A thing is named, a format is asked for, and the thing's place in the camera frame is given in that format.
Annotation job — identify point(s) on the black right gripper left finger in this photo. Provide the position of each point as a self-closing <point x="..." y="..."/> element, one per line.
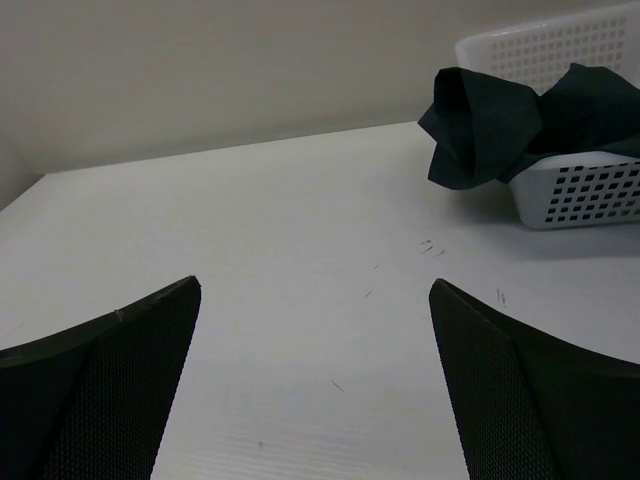
<point x="92" y="401"/>

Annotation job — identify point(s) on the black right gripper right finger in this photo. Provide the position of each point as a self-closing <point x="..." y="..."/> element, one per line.
<point x="528" y="405"/>

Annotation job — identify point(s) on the dark navy shorts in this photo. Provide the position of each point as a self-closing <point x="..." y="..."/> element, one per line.
<point x="486" y="128"/>

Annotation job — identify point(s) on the white perforated plastic basket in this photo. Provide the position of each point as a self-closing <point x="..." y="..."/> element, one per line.
<point x="581" y="189"/>

